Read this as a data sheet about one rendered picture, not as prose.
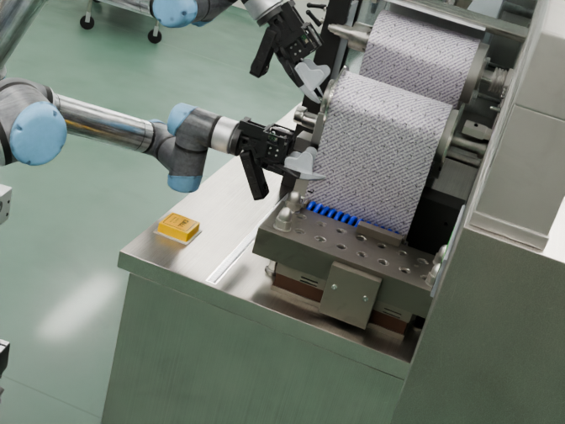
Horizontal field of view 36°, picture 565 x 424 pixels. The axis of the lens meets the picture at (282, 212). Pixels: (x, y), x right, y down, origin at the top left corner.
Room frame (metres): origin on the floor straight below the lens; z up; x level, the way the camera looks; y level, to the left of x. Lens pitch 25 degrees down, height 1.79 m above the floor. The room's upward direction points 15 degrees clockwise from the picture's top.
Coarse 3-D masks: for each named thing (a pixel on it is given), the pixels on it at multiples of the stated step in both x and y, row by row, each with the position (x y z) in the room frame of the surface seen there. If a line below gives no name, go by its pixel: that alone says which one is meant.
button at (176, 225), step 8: (168, 216) 1.69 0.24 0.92; (176, 216) 1.70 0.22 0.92; (184, 216) 1.71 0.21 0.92; (160, 224) 1.65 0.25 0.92; (168, 224) 1.66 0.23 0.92; (176, 224) 1.67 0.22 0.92; (184, 224) 1.68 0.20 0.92; (192, 224) 1.69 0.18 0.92; (168, 232) 1.65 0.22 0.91; (176, 232) 1.65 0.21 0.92; (184, 232) 1.64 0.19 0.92; (192, 232) 1.67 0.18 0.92; (184, 240) 1.64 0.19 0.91
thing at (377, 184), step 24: (336, 144) 1.72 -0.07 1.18; (360, 144) 1.71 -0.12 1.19; (336, 168) 1.72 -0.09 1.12; (360, 168) 1.71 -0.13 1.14; (384, 168) 1.70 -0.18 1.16; (408, 168) 1.69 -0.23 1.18; (336, 192) 1.72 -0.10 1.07; (360, 192) 1.71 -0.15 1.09; (384, 192) 1.70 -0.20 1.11; (408, 192) 1.69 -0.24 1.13; (360, 216) 1.70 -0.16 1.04; (384, 216) 1.69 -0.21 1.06; (408, 216) 1.68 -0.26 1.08
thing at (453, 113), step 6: (450, 114) 1.72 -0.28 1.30; (456, 114) 1.72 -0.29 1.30; (450, 120) 1.71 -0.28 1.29; (450, 126) 1.70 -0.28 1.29; (444, 132) 1.69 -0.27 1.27; (450, 132) 1.69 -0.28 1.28; (444, 138) 1.69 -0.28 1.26; (438, 144) 1.69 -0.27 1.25; (444, 144) 1.68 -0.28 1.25; (438, 150) 1.69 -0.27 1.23; (444, 150) 1.69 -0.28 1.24; (438, 156) 1.70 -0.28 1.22
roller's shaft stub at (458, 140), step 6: (456, 132) 1.73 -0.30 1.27; (456, 138) 1.72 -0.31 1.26; (462, 138) 1.72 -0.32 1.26; (468, 138) 1.72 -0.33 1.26; (474, 138) 1.73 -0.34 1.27; (456, 144) 1.72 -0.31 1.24; (462, 144) 1.72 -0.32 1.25; (468, 144) 1.72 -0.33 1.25; (474, 144) 1.72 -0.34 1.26; (480, 144) 1.72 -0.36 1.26; (486, 144) 1.71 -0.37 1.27; (468, 150) 1.72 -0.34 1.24; (474, 150) 1.71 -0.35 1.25; (480, 150) 1.71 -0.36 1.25; (480, 156) 1.71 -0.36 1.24
